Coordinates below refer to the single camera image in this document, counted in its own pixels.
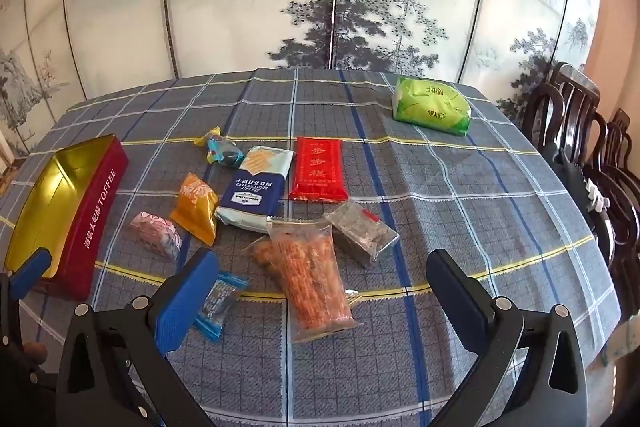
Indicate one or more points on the red cake packet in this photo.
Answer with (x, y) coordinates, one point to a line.
(317, 172)

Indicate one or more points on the clear packet of dark snack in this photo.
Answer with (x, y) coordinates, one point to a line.
(360, 232)

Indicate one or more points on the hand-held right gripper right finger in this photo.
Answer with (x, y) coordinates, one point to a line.
(460, 302)

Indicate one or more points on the blue cracker packet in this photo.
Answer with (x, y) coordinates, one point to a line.
(255, 197)

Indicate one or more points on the ink painting folding screen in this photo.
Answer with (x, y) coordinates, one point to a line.
(250, 7)

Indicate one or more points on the red and gold tin box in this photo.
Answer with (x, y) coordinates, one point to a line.
(95, 227)

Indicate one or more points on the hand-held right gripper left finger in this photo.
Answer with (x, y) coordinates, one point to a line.
(186, 302)

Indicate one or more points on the person's left hand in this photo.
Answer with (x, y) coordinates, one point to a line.
(34, 351)

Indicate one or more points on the yellow candy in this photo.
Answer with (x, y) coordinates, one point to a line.
(212, 137)

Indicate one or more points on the clear packet of orange sticks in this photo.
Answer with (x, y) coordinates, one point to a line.
(310, 277)

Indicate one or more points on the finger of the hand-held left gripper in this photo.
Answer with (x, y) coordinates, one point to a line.
(31, 272)

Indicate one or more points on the pink patterned snack packet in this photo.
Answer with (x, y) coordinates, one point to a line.
(155, 234)

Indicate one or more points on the blue snack packet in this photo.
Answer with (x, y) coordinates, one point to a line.
(231, 157)

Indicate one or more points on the small blue candy packet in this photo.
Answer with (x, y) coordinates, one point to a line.
(222, 299)

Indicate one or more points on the orange snack packet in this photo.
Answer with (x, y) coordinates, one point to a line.
(197, 212)

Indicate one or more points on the green tissue pack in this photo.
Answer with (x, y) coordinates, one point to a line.
(430, 107)

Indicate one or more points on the grey plaid tablecloth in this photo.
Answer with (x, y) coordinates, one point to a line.
(450, 217)

